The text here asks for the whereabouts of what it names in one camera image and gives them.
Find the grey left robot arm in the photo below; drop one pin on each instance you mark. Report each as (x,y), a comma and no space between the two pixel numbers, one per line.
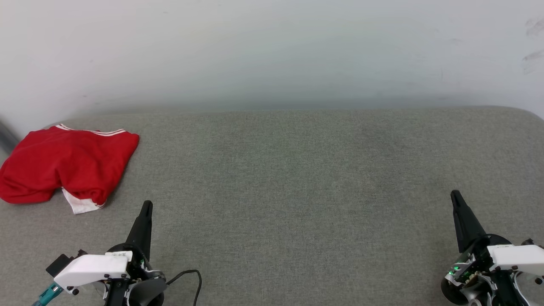
(146,294)

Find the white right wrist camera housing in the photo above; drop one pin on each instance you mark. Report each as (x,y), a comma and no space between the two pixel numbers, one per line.
(518,257)

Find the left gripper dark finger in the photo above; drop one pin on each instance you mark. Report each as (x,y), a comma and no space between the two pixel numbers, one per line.
(142,231)

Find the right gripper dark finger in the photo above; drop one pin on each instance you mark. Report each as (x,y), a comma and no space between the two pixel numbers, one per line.
(466,225)

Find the red basketball jersey white sleeves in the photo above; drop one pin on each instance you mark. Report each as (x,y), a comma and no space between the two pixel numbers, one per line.
(63,161)

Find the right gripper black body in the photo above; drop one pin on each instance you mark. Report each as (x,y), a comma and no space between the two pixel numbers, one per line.
(476,272)

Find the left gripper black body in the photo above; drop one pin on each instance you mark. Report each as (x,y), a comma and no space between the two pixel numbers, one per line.
(142,267)

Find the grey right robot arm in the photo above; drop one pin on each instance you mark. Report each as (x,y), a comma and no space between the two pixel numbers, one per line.
(529,291)

